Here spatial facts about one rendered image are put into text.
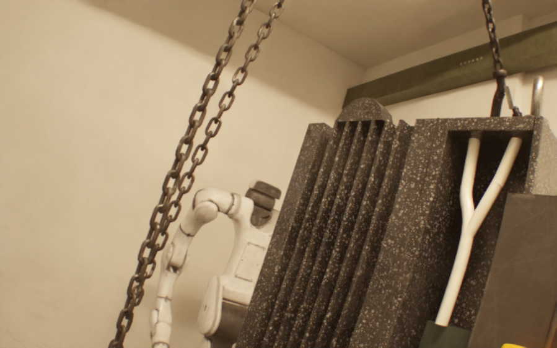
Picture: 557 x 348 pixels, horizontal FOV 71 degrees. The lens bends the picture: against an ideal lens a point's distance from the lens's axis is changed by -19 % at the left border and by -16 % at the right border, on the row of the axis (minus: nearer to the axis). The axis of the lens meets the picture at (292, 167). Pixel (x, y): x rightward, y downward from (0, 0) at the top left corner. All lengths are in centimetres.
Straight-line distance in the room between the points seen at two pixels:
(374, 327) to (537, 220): 26
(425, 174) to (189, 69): 235
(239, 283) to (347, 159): 119
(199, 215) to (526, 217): 143
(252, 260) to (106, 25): 171
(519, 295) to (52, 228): 249
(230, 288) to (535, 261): 150
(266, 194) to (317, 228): 119
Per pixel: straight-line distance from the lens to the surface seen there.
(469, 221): 58
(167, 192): 46
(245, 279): 183
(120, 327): 47
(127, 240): 270
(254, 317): 76
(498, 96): 76
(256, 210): 187
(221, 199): 173
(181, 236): 185
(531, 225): 44
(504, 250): 45
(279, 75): 305
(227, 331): 179
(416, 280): 59
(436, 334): 59
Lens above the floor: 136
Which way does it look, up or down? 12 degrees up
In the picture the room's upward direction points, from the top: 18 degrees clockwise
